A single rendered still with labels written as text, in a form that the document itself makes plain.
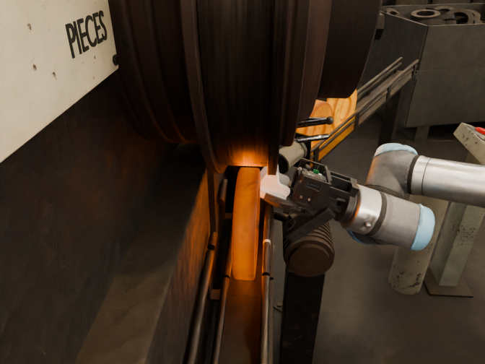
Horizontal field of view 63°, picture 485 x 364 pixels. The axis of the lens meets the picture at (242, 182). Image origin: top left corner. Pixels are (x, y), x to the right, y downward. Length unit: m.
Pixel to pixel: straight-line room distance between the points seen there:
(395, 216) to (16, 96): 0.68
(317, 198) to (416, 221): 0.19
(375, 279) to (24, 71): 1.58
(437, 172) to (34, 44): 0.81
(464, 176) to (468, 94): 2.08
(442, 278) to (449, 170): 0.87
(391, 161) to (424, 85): 1.83
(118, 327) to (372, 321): 1.26
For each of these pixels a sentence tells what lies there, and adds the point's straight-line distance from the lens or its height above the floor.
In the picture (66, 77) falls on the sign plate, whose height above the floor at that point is 1.08.
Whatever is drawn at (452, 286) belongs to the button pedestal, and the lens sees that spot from 1.78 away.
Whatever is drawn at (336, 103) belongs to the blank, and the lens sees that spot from 1.18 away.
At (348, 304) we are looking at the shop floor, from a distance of 1.58.
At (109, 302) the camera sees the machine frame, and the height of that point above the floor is 0.87.
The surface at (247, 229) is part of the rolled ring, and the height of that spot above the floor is 0.80.
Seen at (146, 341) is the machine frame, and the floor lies 0.87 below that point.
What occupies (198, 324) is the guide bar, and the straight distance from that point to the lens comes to 0.51.
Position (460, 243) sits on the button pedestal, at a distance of 1.64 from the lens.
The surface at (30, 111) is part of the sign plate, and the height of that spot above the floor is 1.07.
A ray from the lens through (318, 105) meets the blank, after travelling 1.08.
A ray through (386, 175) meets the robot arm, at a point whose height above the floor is 0.70.
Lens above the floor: 1.15
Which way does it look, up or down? 31 degrees down
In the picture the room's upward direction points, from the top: straight up
